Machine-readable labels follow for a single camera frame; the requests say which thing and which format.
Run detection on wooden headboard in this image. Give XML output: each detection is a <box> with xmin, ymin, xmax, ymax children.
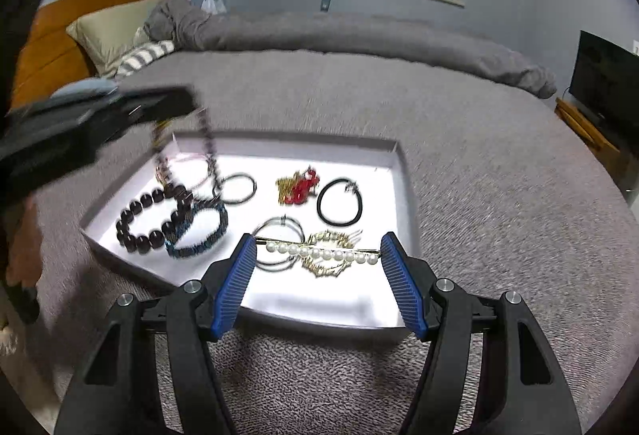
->
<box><xmin>8</xmin><ymin>0</ymin><xmax>189</xmax><ymax>110</ymax></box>

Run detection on black flat monitor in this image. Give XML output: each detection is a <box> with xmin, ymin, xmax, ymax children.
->
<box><xmin>569</xmin><ymin>30</ymin><xmax>639</xmax><ymax>155</ymax></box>

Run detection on olive green pillow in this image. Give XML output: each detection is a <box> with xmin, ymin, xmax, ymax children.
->
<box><xmin>66</xmin><ymin>0</ymin><xmax>162</xmax><ymax>77</ymax></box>

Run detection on dark ring bangle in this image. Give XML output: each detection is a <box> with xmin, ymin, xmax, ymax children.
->
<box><xmin>214</xmin><ymin>172</ymin><xmax>258</xmax><ymax>206</ymax></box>

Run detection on white plastic bag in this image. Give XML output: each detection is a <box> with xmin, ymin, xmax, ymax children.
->
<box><xmin>200</xmin><ymin>0</ymin><xmax>228</xmax><ymax>14</ymax></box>

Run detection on thin silver hoop bangle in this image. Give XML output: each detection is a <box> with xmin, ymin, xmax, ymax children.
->
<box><xmin>252</xmin><ymin>216</ymin><xmax>306</xmax><ymax>274</ymax></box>

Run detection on gold chain bracelet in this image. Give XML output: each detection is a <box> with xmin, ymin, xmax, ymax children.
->
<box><xmin>297</xmin><ymin>228</ymin><xmax>366</xmax><ymax>281</ymax></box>

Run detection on blue bead bracelet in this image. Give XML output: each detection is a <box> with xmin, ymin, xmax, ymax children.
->
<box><xmin>163</xmin><ymin>197</ymin><xmax>230</xmax><ymax>260</ymax></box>

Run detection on shallow white cardboard tray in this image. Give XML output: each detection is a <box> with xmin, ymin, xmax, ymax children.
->
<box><xmin>80</xmin><ymin>131</ymin><xmax>419</xmax><ymax>337</ymax></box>

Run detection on striped grey white pillow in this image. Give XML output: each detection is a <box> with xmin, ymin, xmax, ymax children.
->
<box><xmin>116</xmin><ymin>40</ymin><xmax>175</xmax><ymax>78</ymax></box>

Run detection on wooden tv stand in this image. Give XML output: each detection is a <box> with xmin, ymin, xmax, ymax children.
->
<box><xmin>554</xmin><ymin>98</ymin><xmax>621</xmax><ymax>156</ymax></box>

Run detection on light blue sheet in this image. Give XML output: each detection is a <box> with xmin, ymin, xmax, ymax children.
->
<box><xmin>52</xmin><ymin>77</ymin><xmax>118</xmax><ymax>98</ymax></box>

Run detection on dark small bead strand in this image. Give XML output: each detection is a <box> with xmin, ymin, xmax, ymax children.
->
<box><xmin>150</xmin><ymin>105</ymin><xmax>223</xmax><ymax>202</ymax></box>

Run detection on black cord bracelet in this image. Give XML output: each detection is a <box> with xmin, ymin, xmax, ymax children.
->
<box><xmin>316</xmin><ymin>176</ymin><xmax>366</xmax><ymax>227</ymax></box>

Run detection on rolled grey duvet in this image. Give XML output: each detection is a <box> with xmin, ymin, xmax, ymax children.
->
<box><xmin>143</xmin><ymin>0</ymin><xmax>557</xmax><ymax>99</ymax></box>

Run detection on large black bead bracelet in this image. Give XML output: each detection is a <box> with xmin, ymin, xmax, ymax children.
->
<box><xmin>115</xmin><ymin>182</ymin><xmax>195</xmax><ymax>256</ymax></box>

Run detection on red bead gold bracelet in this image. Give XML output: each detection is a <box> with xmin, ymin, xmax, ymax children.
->
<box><xmin>275</xmin><ymin>166</ymin><xmax>322</xmax><ymax>207</ymax></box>

